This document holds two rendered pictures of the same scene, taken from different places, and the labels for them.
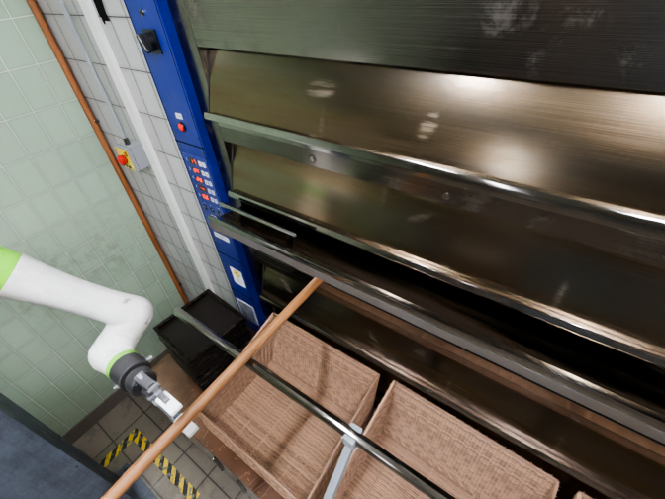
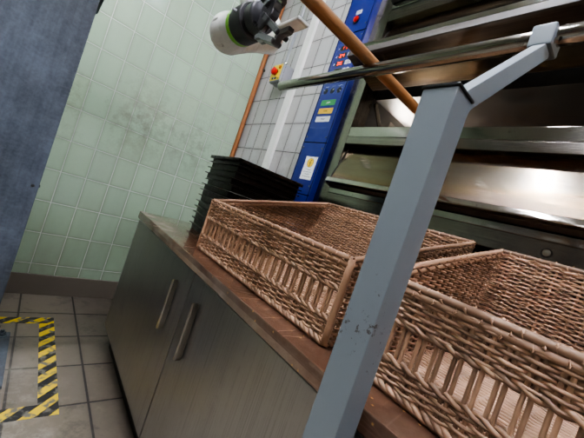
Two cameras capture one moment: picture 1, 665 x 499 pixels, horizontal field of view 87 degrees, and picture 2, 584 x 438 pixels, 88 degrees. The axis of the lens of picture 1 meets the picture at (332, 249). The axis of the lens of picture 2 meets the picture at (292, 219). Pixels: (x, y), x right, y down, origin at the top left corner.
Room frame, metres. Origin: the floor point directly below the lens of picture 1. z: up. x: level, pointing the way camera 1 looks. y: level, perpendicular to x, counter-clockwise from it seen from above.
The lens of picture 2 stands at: (-0.18, 0.19, 0.77)
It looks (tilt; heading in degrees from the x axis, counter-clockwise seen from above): 1 degrees down; 10
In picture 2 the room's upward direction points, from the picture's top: 19 degrees clockwise
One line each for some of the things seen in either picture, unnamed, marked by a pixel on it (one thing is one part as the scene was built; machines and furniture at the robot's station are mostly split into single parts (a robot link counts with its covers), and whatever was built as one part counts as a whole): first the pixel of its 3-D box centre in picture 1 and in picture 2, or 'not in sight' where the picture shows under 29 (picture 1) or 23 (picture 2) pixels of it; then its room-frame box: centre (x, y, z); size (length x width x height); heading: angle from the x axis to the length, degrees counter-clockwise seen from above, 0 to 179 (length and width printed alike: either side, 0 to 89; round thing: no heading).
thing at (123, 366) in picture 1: (133, 371); (251, 24); (0.56, 0.59, 1.20); 0.12 x 0.06 x 0.09; 142
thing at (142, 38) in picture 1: (143, 33); not in sight; (1.13, 0.46, 1.92); 0.06 x 0.04 x 0.11; 51
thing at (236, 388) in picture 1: (288, 402); (326, 244); (0.67, 0.23, 0.72); 0.56 x 0.49 x 0.28; 51
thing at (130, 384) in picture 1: (146, 386); (265, 16); (0.51, 0.54, 1.20); 0.09 x 0.07 x 0.08; 52
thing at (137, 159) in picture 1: (133, 155); (281, 76); (1.42, 0.80, 1.46); 0.10 x 0.07 x 0.10; 51
